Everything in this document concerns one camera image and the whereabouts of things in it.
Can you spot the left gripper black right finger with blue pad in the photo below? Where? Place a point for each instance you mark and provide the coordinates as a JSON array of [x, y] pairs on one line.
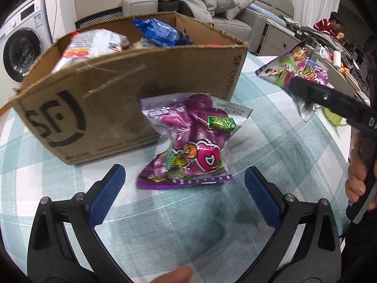
[[304, 246]]

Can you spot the red snack packet in box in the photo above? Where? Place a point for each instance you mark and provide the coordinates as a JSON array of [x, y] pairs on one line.
[[209, 45]]

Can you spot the grey fabric sofa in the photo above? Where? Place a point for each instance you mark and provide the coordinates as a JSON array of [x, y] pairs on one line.
[[248, 20]]

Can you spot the right hand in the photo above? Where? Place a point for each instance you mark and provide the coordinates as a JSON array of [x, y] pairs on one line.
[[357, 172]]

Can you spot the green mug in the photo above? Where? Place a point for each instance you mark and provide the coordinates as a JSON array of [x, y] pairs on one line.
[[333, 118]]

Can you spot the white front-load washing machine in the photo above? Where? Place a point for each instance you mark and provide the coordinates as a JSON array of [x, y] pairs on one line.
[[25, 35]]

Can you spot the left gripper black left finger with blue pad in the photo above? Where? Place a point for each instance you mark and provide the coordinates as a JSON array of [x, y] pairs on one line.
[[63, 244]]

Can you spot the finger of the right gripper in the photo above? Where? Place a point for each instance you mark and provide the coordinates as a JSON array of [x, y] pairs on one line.
[[339, 103]]

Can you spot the person in red sweater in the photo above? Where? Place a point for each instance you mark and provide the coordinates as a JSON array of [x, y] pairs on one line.
[[331, 26]]

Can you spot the white paper roll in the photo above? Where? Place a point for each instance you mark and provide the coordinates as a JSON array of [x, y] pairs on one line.
[[337, 63]]

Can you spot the red white snack bag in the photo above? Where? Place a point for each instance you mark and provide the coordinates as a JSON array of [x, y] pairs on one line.
[[91, 44]]

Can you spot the brown SF cardboard box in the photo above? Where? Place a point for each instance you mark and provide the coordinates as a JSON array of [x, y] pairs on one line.
[[90, 110]]

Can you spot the left hand fingertip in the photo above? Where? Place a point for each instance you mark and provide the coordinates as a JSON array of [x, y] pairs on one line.
[[179, 275]]

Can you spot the black patterned chair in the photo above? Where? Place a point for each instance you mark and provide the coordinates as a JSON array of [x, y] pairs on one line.
[[99, 17]]

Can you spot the teal white checked tablecloth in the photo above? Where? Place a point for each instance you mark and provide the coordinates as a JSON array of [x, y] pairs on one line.
[[215, 229]]

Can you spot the grey drawer cabinet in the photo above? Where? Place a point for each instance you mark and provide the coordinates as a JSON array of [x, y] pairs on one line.
[[276, 40]]

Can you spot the purple candy bag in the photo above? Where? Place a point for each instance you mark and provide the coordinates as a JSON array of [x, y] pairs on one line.
[[295, 63], [197, 127]]

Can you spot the blue Oreo cookie packet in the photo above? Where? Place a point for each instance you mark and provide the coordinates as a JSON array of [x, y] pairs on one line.
[[157, 33]]

